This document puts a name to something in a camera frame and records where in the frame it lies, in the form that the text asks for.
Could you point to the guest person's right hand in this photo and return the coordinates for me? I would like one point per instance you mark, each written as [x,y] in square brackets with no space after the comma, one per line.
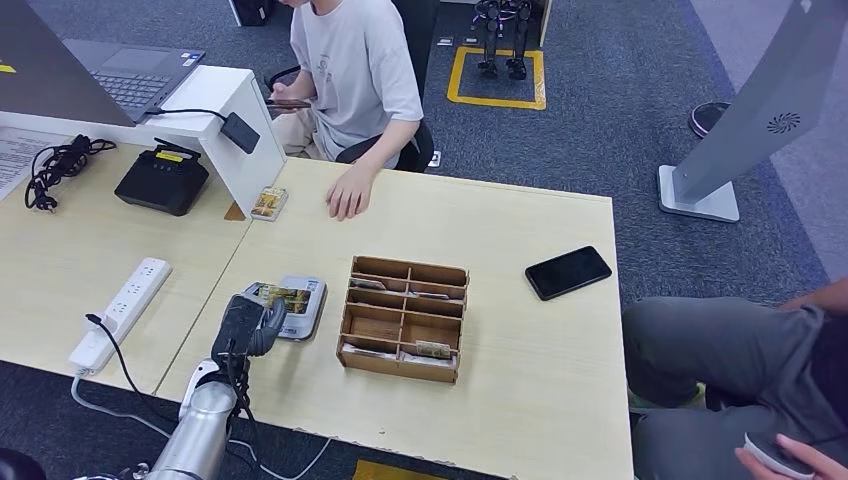
[283,91]

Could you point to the operator person's left hand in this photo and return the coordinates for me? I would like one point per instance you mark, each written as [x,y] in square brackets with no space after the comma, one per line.
[828,464]

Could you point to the guest person's left hand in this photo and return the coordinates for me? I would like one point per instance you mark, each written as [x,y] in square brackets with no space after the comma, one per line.
[351,192]

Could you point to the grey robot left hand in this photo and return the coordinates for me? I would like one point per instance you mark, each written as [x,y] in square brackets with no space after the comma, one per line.
[272,324]

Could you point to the guest person's smartphone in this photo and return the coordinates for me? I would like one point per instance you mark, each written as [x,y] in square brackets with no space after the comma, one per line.
[295,104]

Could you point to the yellow patterned ID card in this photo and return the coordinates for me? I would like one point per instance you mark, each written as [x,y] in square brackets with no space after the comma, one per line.
[291,298]

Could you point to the white handheld controller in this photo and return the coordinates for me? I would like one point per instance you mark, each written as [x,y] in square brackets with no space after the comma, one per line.
[772,457]

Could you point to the wooden compartment card box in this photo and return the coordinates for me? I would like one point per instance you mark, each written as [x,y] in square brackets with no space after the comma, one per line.
[381,324]

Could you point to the guest person's left forearm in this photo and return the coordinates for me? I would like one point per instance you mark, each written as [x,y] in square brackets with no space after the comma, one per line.
[387,147]

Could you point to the guest person's right forearm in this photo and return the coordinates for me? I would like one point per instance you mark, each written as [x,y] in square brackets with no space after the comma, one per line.
[301,85]

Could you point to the operator person's right forearm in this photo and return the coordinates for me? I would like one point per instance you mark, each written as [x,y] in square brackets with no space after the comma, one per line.
[825,298]

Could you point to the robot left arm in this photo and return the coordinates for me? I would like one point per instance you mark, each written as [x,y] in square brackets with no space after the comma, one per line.
[199,430]

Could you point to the grey card reader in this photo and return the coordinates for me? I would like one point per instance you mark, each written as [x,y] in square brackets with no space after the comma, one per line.
[308,324]

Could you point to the guest person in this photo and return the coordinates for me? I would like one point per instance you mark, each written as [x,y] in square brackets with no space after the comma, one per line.
[358,66]

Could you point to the patterned card stack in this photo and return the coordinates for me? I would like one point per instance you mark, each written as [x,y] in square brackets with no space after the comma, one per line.
[268,203]

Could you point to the operator person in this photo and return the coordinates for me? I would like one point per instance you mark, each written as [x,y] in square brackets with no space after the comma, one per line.
[729,358]

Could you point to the white laptop riser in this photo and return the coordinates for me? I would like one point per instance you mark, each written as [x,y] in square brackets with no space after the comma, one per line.
[218,89]

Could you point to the black office chair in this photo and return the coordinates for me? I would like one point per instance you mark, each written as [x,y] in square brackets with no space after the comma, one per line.
[417,149]

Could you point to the black bin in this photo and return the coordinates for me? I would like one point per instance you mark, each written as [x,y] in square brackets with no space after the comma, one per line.
[252,12]

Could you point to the brown triangular marker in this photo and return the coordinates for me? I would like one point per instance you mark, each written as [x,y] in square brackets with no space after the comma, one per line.
[236,214]

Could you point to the white power strip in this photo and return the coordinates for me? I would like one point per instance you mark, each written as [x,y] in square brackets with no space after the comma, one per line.
[126,305]

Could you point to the black device with yellow label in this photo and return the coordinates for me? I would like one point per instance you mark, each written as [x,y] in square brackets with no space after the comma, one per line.
[159,182]

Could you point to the pale green shoe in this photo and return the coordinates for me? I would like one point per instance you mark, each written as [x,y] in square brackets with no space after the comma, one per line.
[689,397]

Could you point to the yellow floor tape square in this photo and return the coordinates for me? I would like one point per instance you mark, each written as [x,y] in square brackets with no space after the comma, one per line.
[497,102]

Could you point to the standing humanoid robot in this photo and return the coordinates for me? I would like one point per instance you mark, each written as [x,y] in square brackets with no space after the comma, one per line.
[490,33]

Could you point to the dark grey laptop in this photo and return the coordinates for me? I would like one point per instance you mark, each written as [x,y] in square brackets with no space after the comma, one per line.
[60,60]

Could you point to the black smartphone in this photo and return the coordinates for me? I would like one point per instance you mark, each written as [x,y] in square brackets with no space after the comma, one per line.
[568,273]

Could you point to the white stand panel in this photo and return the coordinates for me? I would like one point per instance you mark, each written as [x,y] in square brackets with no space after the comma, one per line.
[545,20]

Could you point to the printed paper sheet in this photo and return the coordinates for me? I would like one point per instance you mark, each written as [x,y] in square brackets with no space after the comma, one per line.
[20,156]

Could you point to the black robot torso shell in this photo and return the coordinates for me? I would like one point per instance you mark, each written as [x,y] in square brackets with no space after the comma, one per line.
[20,467]

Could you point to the round black base disc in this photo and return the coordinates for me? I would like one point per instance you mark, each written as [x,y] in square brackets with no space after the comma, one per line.
[705,119]

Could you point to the grey kiosk stand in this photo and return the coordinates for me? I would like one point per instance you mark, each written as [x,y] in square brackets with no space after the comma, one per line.
[762,106]

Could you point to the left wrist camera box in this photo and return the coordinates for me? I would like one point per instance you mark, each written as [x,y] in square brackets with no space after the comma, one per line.
[235,324]

